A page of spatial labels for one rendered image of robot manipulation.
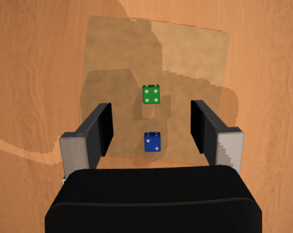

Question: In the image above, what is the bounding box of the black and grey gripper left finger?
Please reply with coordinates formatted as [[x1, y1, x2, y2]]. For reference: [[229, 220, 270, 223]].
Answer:
[[59, 103, 114, 180]]

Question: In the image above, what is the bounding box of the blue die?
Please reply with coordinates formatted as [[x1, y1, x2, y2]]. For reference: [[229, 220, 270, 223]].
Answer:
[[144, 132, 161, 152]]

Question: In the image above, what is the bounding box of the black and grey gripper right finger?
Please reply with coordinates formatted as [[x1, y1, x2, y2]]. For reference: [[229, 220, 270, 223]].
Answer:
[[191, 100, 244, 175]]

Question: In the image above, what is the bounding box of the tan mat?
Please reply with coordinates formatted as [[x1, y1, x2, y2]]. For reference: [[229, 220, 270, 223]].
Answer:
[[80, 16, 230, 164]]

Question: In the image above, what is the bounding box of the green die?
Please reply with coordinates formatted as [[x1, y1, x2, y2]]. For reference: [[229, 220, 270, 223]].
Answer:
[[142, 85, 160, 104]]

